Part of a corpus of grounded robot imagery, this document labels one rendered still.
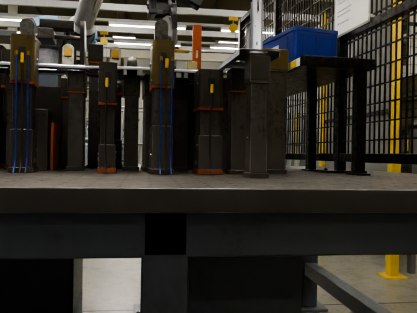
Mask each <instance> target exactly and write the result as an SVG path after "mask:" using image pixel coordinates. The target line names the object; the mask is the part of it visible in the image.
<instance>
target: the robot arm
mask: <svg viewBox="0 0 417 313"><path fill-rule="evenodd" d="M177 1H179V2H181V3H183V4H185V5H187V6H189V7H191V8H193V9H195V10H196V11H198V10H199V8H200V6H201V5H202V3H203V0H177ZM102 2H103V0H80V1H79V4H78V8H77V10H76V13H75V16H73V17H71V18H70V19H69V20H73V21H74V24H75V33H70V35H72V36H80V23H81V21H85V23H86V52H88V44H89V43H93V44H96V42H97V41H96V40H97V30H96V27H95V25H94V23H95V20H96V17H97V15H98V12H99V9H100V7H101V4H102ZM146 6H147V13H148V19H161V18H164V19H163V20H165V21H166V22H167V23H168V40H171V41H175V45H176V44H177V2H176V0H147V2H146ZM39 19H56V20H61V19H60V18H59V17H57V16H39V17H36V18H34V21H35V23H36V26H37V28H38V27H39ZM55 34H56V35H65V32H55ZM37 40H38V41H39V39H37ZM70 44H71V45H72V46H73V47H74V48H75V49H76V51H79V52H80V41H76V40H70ZM39 45H40V47H39V63H51V64H58V48H59V47H63V46H64V45H65V40H56V45H42V44H41V43H40V41H39Z"/></svg>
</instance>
